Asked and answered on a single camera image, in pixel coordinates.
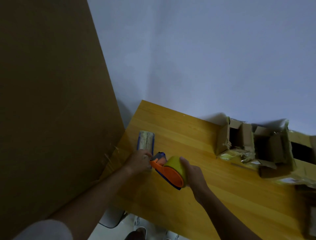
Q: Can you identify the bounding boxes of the person's left hand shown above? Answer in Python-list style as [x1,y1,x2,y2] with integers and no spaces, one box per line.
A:
[123,149,153,176]

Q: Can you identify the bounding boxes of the person's right hand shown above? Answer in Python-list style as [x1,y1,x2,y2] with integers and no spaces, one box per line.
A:
[179,156,210,204]

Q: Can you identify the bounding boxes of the taped box with blue stripe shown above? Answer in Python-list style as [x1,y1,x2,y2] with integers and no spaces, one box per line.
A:
[136,130,155,170]

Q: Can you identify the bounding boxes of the orange dispenser with yellow tape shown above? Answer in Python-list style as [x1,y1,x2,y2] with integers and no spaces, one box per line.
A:
[149,152,190,191]

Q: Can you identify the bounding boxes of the row of cardboard boxes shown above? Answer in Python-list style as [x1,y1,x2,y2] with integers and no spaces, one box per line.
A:
[215,116,316,186]

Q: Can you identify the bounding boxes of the taped cardboard box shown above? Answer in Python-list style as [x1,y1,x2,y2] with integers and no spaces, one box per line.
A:
[307,206,316,235]

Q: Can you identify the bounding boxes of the person's left forearm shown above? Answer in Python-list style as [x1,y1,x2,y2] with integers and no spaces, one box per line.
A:
[48,165,134,240]

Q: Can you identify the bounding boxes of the person's right forearm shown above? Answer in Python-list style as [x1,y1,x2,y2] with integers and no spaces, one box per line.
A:
[197,193,262,240]

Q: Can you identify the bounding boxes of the person's left white slipper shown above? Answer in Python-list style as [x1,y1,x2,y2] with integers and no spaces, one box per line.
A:
[133,215,148,238]

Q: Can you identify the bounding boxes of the large brown cardboard sheet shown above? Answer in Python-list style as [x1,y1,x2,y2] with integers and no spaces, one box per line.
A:
[0,0,126,240]

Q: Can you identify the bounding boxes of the person's white shirt sleeve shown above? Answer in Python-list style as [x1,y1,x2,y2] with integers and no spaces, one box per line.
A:
[13,219,74,240]

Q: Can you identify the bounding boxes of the yellow wooden table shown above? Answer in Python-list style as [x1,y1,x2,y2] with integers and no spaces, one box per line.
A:
[98,100,316,240]

